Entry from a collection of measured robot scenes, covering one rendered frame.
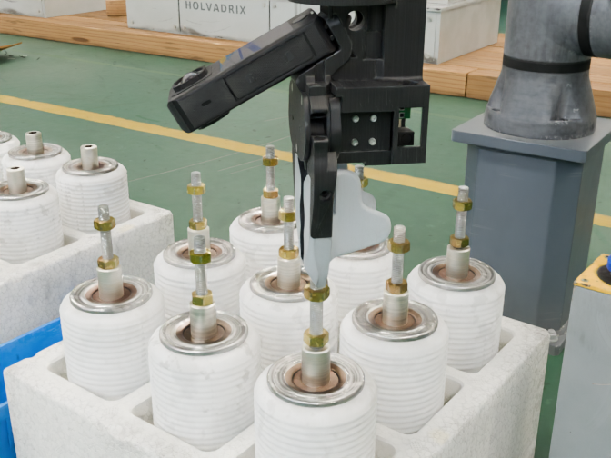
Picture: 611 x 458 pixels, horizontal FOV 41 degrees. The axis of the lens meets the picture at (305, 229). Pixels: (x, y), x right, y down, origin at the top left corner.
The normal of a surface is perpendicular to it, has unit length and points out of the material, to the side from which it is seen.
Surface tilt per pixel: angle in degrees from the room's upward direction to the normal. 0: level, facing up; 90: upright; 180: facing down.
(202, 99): 90
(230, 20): 90
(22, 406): 90
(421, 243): 0
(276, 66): 90
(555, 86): 72
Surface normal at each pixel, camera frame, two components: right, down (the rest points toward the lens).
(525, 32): -0.75, 0.25
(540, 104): -0.30, 0.07
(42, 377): 0.00, -0.92
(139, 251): 0.82, 0.22
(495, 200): -0.55, 0.32
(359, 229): 0.17, 0.39
